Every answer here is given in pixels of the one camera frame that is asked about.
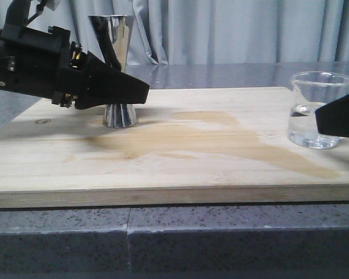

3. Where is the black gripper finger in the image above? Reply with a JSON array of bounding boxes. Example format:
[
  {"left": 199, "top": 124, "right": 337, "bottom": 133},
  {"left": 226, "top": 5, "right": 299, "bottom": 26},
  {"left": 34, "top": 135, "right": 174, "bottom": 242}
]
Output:
[{"left": 315, "top": 94, "right": 349, "bottom": 137}]

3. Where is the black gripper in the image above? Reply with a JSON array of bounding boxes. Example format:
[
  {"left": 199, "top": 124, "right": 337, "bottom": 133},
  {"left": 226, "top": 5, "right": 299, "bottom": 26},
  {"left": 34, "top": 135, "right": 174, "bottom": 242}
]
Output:
[{"left": 0, "top": 16, "right": 149, "bottom": 109}]

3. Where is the glass beaker with clear liquid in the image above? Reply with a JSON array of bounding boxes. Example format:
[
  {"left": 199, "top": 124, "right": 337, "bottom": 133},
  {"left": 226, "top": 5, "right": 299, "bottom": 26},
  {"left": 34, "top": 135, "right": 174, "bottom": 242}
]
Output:
[{"left": 287, "top": 71, "right": 349, "bottom": 149}]

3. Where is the steel double jigger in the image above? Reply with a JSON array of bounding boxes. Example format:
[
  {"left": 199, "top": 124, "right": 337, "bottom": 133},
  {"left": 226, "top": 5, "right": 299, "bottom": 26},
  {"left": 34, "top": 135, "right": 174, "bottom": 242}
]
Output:
[{"left": 100, "top": 15, "right": 138, "bottom": 128}]

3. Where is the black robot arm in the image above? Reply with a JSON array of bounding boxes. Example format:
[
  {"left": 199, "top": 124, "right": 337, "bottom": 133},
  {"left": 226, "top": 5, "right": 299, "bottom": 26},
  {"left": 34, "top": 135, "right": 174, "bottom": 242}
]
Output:
[{"left": 0, "top": 1, "right": 149, "bottom": 109}]

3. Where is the grey curtain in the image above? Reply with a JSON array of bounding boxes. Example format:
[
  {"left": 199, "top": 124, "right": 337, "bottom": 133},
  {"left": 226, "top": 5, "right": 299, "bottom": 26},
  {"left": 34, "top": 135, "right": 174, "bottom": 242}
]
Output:
[{"left": 0, "top": 0, "right": 349, "bottom": 66}]

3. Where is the wooden cutting board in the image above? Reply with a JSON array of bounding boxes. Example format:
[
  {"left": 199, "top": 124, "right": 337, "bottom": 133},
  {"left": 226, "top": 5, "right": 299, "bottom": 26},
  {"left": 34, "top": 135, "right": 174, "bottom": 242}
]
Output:
[{"left": 0, "top": 87, "right": 349, "bottom": 208}]

